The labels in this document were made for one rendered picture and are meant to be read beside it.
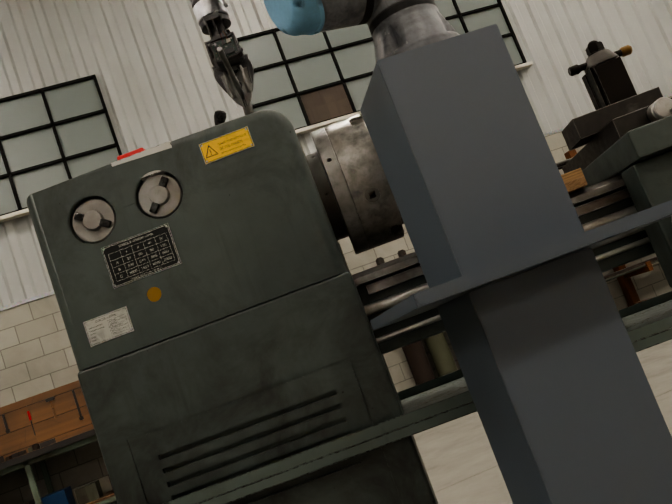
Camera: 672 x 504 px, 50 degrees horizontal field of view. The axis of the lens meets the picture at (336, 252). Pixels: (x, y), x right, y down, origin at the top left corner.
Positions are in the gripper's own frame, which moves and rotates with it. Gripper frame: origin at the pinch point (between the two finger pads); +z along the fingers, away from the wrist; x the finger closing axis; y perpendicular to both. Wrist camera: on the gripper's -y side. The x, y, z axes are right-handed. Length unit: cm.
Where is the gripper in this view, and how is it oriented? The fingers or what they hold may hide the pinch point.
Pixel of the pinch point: (245, 102)
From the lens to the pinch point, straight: 173.1
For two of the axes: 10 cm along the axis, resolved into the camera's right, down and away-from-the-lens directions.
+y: -0.7, -1.2, -9.9
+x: 9.4, -3.5, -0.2
